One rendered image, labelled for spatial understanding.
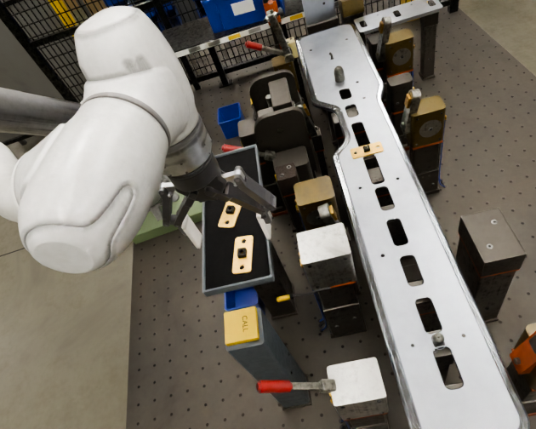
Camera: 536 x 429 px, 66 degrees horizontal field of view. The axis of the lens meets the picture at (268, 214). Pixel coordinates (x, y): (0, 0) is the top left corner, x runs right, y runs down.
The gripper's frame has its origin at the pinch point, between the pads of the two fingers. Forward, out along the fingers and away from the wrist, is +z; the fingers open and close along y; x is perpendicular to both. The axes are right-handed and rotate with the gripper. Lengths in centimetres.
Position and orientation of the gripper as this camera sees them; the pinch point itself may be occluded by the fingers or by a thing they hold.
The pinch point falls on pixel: (231, 234)
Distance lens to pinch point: 75.2
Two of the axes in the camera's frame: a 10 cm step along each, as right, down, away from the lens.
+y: 9.6, -1.4, -2.2
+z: 2.6, 5.9, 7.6
